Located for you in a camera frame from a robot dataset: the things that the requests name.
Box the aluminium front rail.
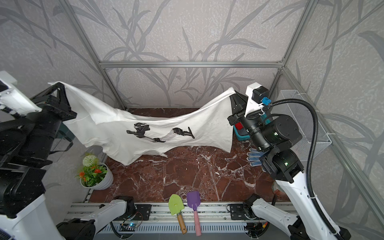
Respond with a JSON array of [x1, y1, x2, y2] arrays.
[[62, 201, 301, 224]]

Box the aluminium frame crossbar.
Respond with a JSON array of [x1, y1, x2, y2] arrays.
[[99, 61, 282, 69]]

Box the red t-shirt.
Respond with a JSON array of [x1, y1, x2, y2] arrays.
[[235, 123, 244, 131]]

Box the white printed t-shirt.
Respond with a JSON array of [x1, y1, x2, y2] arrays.
[[64, 84, 235, 166]]

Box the clear plastic wall shelf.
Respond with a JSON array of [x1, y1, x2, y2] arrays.
[[50, 123, 75, 155]]

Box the potted artificial flowers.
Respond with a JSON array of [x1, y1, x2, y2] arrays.
[[77, 154, 114, 191]]

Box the teal plastic basket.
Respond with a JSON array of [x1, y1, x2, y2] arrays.
[[234, 114, 271, 141]]

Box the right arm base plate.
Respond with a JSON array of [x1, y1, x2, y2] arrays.
[[227, 204, 256, 221]]

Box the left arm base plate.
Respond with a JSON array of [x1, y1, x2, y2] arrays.
[[132, 204, 152, 221]]

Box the purple toy shovel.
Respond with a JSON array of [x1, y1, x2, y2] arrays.
[[187, 191, 202, 237]]

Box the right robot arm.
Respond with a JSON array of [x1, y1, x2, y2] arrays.
[[228, 92, 351, 240]]

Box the blue dotted work glove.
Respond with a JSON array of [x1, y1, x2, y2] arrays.
[[247, 148, 264, 167]]

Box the small green circuit board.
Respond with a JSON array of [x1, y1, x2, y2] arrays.
[[119, 223, 141, 232]]

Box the green toy shovel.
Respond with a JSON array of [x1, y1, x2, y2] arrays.
[[168, 194, 188, 235]]

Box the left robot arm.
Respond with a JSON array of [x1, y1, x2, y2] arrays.
[[1, 71, 137, 240]]

